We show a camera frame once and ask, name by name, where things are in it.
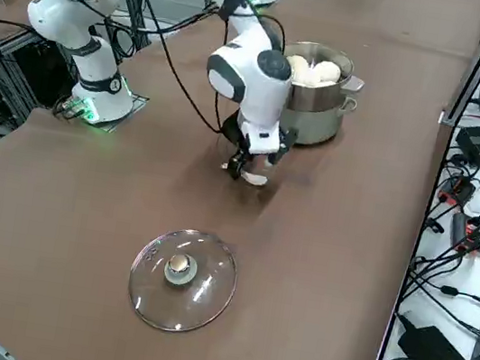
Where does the white ceramic spoon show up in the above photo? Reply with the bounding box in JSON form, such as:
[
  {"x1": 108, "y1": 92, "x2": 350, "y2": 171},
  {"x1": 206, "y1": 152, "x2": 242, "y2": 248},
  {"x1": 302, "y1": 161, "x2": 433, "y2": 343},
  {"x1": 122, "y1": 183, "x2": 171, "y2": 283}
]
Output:
[{"x1": 217, "y1": 161, "x2": 271, "y2": 189}]

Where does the black orange power module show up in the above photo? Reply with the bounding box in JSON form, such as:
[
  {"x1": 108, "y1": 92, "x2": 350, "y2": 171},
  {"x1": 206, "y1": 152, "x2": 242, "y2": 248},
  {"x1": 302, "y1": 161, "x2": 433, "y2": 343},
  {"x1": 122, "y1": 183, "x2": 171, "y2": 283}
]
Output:
[{"x1": 439, "y1": 173, "x2": 478, "y2": 209}]

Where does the stainless steel steamer pot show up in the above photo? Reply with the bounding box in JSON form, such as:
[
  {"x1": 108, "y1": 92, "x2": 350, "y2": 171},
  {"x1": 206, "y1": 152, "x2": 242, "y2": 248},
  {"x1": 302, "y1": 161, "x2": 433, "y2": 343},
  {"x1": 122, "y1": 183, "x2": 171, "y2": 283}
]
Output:
[{"x1": 267, "y1": 36, "x2": 372, "y2": 155}]

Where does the glass pot lid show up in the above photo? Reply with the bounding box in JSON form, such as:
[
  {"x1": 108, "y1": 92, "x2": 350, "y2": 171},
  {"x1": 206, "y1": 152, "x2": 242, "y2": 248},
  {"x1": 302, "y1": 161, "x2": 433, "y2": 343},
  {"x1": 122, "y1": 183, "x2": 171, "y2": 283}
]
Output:
[{"x1": 121, "y1": 218, "x2": 245, "y2": 342}]

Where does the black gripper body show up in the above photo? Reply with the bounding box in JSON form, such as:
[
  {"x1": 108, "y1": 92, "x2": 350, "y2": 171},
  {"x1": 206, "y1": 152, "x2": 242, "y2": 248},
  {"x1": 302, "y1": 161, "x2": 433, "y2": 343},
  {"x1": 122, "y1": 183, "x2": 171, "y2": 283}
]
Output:
[{"x1": 218, "y1": 112, "x2": 300, "y2": 165}]

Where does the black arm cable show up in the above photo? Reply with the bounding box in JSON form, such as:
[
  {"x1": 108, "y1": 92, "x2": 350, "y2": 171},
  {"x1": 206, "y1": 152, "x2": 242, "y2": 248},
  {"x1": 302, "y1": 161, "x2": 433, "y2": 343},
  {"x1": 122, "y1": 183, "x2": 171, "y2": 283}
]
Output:
[{"x1": 0, "y1": 0, "x2": 292, "y2": 144}]

